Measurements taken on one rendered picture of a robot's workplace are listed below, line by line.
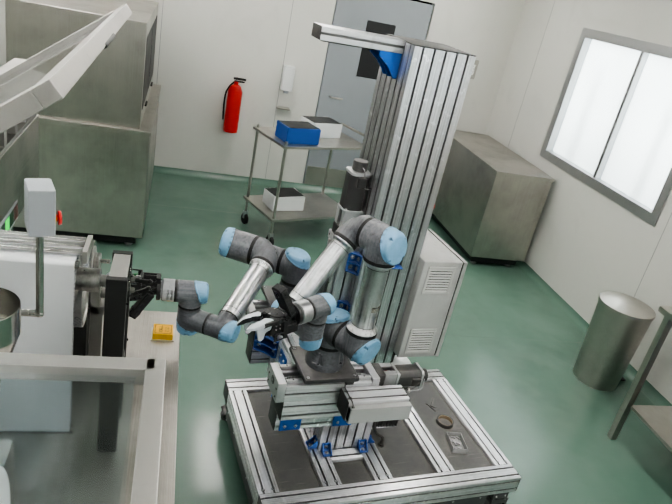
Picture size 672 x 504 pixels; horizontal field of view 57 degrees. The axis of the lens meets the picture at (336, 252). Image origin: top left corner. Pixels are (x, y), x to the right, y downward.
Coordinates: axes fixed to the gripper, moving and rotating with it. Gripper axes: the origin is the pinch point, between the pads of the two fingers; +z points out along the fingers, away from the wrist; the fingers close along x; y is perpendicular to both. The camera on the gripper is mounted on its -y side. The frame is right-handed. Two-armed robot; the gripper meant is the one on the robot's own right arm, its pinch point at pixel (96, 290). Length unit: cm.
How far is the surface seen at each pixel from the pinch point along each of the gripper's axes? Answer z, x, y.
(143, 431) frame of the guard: -19, 118, 48
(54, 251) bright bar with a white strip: 6, 38, 32
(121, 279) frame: -11, 48, 32
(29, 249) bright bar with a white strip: 12, 38, 32
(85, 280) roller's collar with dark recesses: -0.9, 33.6, 22.4
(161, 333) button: -21.6, -7.4, -20.0
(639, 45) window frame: -352, -248, 102
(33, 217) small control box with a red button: 5, 64, 53
